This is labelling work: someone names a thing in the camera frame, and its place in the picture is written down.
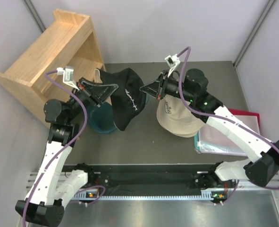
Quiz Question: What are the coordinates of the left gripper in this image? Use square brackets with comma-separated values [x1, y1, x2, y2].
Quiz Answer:
[66, 77, 118, 122]

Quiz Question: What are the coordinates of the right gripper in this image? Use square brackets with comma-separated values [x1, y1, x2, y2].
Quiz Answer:
[140, 70, 195, 103]

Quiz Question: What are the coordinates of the black hat tan brim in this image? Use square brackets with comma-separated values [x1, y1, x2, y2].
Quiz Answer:
[95, 68, 146, 131]

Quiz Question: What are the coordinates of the beige smile logo bucket hat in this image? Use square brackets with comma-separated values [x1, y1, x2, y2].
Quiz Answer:
[156, 95, 205, 128]

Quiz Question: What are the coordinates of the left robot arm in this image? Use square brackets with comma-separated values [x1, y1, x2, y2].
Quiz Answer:
[15, 78, 118, 227]

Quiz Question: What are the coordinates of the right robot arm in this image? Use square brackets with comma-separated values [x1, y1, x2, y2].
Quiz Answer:
[140, 69, 279, 189]

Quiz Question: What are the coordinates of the teal plastic basket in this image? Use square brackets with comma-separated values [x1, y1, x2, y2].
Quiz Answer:
[86, 90, 147, 134]

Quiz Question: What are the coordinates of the wooden shelf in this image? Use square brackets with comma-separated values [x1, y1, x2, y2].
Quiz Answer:
[0, 9, 105, 127]

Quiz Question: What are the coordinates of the teal plastic sheet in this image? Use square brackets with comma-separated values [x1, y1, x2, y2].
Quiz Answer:
[194, 134, 201, 153]

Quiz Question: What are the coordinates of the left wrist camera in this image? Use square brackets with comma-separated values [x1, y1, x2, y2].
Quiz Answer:
[57, 66, 79, 90]

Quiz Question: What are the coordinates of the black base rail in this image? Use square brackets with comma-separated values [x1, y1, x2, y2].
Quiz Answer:
[62, 164, 225, 196]

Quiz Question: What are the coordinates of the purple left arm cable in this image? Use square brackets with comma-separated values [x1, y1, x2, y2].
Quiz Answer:
[22, 70, 106, 227]

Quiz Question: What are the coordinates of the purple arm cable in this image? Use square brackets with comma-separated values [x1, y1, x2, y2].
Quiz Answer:
[178, 46, 279, 190]
[22, 70, 106, 227]

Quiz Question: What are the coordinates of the grey cable duct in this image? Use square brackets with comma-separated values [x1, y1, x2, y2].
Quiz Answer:
[73, 190, 227, 201]

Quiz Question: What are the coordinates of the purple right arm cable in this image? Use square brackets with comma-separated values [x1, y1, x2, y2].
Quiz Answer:
[178, 46, 279, 190]

